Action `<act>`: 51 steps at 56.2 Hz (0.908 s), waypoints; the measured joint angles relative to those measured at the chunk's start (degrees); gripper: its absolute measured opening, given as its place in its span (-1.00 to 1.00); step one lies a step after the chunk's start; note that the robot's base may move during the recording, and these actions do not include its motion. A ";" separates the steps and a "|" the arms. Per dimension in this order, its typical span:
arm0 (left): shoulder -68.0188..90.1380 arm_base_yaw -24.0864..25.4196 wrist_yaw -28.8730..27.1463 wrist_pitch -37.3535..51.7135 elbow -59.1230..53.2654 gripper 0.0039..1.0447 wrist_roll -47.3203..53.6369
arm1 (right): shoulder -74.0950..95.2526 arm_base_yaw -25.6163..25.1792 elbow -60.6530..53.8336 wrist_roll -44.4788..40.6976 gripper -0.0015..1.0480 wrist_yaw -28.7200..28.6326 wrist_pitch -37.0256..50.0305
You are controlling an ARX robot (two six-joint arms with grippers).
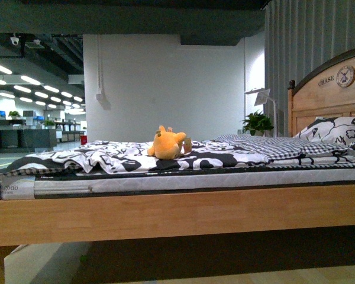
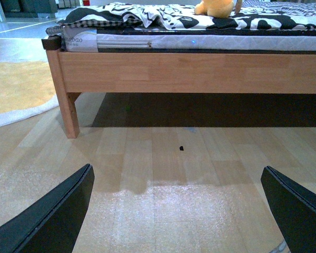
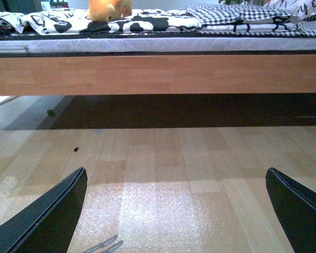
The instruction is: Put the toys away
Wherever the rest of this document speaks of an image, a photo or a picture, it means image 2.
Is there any striped grey pillow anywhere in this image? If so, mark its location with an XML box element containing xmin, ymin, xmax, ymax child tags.
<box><xmin>242</xmin><ymin>1</ymin><xmax>316</xmax><ymax>16</ymax></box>

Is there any wooden bed frame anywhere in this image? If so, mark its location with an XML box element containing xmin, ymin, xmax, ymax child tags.
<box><xmin>42</xmin><ymin>35</ymin><xmax>316</xmax><ymax>139</ymax></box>

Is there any black and white patterned duvet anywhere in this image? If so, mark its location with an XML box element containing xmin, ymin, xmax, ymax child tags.
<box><xmin>46</xmin><ymin>2</ymin><xmax>316</xmax><ymax>36</ymax></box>

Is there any white quilted mattress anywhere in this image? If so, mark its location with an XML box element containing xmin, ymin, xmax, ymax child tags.
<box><xmin>63</xmin><ymin>29</ymin><xmax>316</xmax><ymax>52</ymax></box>

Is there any yellow plush toy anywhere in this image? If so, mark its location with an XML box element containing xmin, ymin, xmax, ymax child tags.
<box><xmin>194</xmin><ymin>0</ymin><xmax>234</xmax><ymax>18</ymax></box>

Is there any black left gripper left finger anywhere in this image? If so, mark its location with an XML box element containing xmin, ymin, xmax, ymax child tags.
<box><xmin>0</xmin><ymin>164</ymin><xmax>94</xmax><ymax>252</ymax></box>

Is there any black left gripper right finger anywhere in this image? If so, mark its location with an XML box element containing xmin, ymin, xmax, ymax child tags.
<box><xmin>261</xmin><ymin>166</ymin><xmax>316</xmax><ymax>252</ymax></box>

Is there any beige round rug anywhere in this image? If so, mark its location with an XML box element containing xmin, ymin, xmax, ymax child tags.
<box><xmin>0</xmin><ymin>61</ymin><xmax>58</xmax><ymax>127</ymax></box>

